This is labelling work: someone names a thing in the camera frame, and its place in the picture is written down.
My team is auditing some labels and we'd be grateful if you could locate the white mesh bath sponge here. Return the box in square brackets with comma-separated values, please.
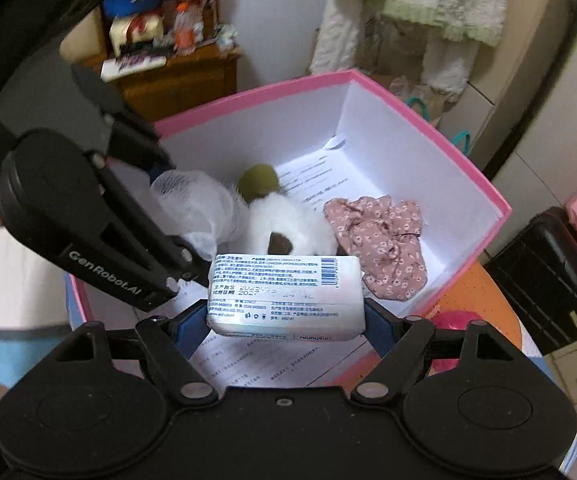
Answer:
[151, 170, 248, 261]

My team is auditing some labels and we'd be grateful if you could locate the red strawberry plush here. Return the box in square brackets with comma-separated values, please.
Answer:
[430, 310, 488, 375]

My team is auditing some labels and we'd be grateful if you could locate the small white tissue pack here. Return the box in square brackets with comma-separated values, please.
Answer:
[206, 254, 366, 341]

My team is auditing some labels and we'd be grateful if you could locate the pink floral cloth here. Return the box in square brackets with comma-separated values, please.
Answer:
[323, 195, 427, 301]

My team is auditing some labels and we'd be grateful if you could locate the green round soft ball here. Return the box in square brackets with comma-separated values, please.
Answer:
[238, 164, 280, 203]

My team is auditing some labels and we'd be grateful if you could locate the brown wooden cabinet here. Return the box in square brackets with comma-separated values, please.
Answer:
[80, 41, 242, 124]

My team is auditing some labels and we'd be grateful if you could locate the white panda plush toy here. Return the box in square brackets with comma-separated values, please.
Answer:
[232, 193, 339, 256]

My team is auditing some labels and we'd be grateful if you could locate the pink storage box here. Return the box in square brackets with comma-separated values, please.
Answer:
[65, 69, 513, 391]

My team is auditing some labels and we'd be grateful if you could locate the black suitcase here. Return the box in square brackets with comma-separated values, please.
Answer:
[485, 207, 577, 354]

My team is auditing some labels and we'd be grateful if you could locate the printed paper sheet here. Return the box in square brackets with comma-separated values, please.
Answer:
[191, 136, 374, 390]

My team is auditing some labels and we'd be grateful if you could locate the brown paper bag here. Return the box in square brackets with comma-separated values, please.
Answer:
[370, 74, 446, 127]

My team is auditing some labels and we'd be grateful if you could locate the cream knitted cardigan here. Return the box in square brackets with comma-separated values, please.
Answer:
[309, 0, 508, 102]

